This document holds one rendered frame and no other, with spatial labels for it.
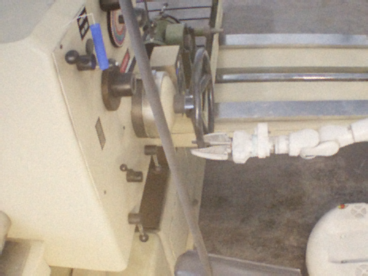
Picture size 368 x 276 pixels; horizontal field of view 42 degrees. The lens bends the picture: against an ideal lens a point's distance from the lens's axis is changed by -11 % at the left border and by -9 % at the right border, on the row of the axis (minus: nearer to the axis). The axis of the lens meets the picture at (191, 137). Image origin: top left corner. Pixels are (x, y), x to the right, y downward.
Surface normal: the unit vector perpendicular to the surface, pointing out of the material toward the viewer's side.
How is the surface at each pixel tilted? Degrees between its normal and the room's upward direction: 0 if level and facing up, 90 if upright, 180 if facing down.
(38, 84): 90
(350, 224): 74
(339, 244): 1
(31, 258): 0
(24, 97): 90
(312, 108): 0
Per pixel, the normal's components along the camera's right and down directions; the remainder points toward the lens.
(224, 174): -0.12, -0.76
